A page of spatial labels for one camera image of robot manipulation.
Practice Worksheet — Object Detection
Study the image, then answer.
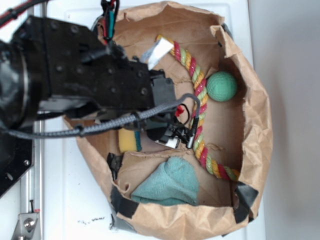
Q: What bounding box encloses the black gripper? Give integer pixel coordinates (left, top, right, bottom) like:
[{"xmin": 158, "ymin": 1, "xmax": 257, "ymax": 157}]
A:
[{"xmin": 149, "ymin": 70, "xmax": 176, "ymax": 107}]

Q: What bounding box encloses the yellow green sponge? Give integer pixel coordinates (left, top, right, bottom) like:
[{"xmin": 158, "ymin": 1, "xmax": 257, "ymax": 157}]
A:
[{"xmin": 118, "ymin": 128, "xmax": 142, "ymax": 153}]

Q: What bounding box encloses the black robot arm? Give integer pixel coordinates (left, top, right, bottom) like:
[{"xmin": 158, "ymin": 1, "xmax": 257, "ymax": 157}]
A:
[{"xmin": 0, "ymin": 16, "xmax": 176, "ymax": 129}]

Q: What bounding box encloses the crumpled red paper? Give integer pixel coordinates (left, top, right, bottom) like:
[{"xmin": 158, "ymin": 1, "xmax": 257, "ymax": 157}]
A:
[{"xmin": 175, "ymin": 105, "xmax": 185, "ymax": 117}]

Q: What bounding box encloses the white label tag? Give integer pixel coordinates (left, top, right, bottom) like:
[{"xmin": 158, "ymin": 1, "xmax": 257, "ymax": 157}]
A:
[{"xmin": 140, "ymin": 37, "xmax": 174, "ymax": 71}]

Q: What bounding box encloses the green rubber ball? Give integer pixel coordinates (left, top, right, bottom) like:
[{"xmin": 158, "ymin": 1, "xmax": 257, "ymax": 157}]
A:
[{"xmin": 206, "ymin": 71, "xmax": 238, "ymax": 102}]

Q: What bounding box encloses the brown paper bag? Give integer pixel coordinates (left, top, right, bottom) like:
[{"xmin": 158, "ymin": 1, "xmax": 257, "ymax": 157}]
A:
[{"xmin": 77, "ymin": 1, "xmax": 273, "ymax": 240}]

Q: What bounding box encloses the teal cloth towel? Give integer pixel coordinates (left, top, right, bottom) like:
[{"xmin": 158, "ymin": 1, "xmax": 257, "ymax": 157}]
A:
[{"xmin": 130, "ymin": 156, "xmax": 200, "ymax": 206}]

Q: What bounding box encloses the multicolour rope toy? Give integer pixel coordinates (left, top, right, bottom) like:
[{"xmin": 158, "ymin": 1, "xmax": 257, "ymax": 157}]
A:
[{"xmin": 156, "ymin": 34, "xmax": 240, "ymax": 182}]

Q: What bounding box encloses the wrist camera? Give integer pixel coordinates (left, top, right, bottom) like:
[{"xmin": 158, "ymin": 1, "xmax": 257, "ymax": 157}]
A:
[{"xmin": 146, "ymin": 116, "xmax": 197, "ymax": 149}]

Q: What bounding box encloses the red green wire bundle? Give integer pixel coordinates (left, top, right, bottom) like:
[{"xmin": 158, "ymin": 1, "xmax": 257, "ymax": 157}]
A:
[{"xmin": 99, "ymin": 0, "xmax": 121, "ymax": 46}]

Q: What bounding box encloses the grey braided cable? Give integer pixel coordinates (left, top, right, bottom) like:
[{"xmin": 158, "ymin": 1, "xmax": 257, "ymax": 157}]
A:
[{"xmin": 0, "ymin": 92, "xmax": 201, "ymax": 150}]

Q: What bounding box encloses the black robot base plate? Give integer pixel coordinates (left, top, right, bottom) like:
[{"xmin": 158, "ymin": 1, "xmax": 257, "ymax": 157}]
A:
[{"xmin": 0, "ymin": 132, "xmax": 34, "ymax": 196}]

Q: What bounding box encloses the aluminium rail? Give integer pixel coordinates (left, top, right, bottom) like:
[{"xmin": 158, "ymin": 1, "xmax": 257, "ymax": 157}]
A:
[{"xmin": 19, "ymin": 0, "xmax": 46, "ymax": 240}]

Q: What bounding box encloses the metal corner bracket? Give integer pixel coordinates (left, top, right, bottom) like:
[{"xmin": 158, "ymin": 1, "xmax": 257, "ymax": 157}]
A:
[{"xmin": 11, "ymin": 212, "xmax": 42, "ymax": 240}]

